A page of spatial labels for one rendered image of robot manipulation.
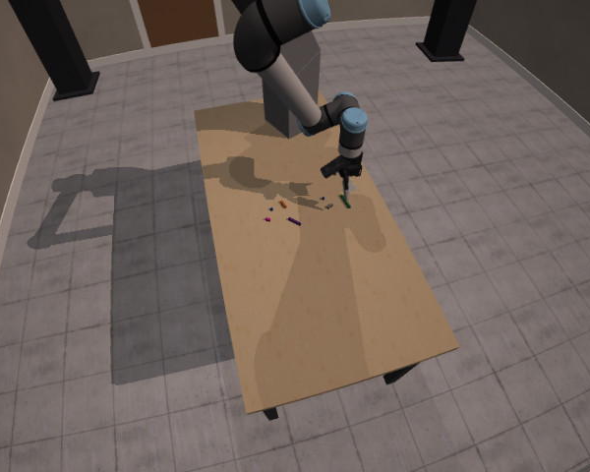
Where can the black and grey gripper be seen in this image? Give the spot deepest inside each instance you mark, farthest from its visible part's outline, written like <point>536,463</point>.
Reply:
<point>345,172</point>

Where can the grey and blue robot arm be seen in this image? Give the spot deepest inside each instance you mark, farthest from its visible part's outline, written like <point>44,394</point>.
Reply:
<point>257,39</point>

